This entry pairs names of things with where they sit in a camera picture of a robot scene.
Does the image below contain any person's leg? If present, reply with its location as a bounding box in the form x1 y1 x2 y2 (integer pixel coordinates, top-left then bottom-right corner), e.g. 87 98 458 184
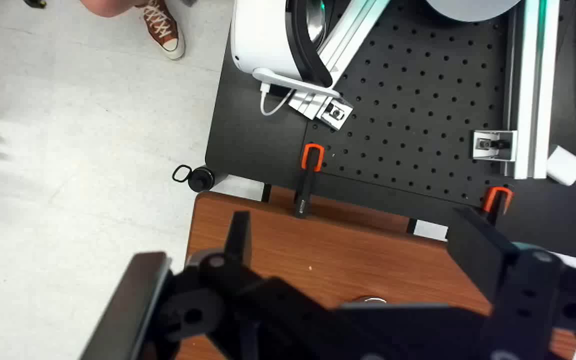
79 0 150 19

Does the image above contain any white power adapter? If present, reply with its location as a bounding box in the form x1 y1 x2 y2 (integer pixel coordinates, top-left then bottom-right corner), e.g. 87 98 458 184
545 143 576 187

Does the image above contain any slim aluminium extrusion bar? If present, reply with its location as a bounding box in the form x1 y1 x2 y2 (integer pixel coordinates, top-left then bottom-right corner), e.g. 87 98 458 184
286 0 393 124

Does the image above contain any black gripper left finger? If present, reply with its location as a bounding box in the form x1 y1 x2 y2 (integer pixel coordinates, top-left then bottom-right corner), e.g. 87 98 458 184
79 249 175 360

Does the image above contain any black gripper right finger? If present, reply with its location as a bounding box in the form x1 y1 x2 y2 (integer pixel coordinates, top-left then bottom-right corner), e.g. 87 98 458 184
447 206 564 360

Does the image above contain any metal bracket on slim extrusion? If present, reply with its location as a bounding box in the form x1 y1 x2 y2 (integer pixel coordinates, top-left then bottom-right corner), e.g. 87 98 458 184
317 98 357 132

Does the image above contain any white headset cable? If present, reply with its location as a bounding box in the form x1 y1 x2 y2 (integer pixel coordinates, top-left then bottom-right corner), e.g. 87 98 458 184
257 78 299 119

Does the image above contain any metal bracket on wide extrusion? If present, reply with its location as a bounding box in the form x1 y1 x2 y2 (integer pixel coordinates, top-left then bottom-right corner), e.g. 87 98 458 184
470 128 521 164

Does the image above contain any small black round floor object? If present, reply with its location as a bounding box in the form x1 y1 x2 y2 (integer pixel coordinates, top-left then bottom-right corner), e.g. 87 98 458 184
170 161 218 194

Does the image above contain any white VR headset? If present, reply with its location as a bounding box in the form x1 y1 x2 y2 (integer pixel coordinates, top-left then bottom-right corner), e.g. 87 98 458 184
230 0 336 90

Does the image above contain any black orange bar clamp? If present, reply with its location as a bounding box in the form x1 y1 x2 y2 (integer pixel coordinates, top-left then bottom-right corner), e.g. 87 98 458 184
480 184 516 225
293 142 329 219

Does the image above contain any silver metal pot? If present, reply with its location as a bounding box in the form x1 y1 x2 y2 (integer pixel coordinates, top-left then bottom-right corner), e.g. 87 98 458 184
342 294 391 307

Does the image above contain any brown checkered shoe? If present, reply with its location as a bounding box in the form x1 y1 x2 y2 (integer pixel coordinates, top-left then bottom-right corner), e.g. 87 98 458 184
143 0 189 61

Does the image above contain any black perforated base board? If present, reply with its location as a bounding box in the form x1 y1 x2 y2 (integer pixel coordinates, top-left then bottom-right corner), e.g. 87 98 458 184
204 0 576 261

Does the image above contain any wide aluminium extrusion bar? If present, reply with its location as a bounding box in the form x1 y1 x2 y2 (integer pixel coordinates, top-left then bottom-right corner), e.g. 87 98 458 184
509 0 564 182

